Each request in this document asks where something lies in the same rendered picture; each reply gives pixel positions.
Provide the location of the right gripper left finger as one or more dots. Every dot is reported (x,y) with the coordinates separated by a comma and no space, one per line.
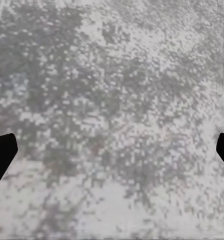
(8,150)

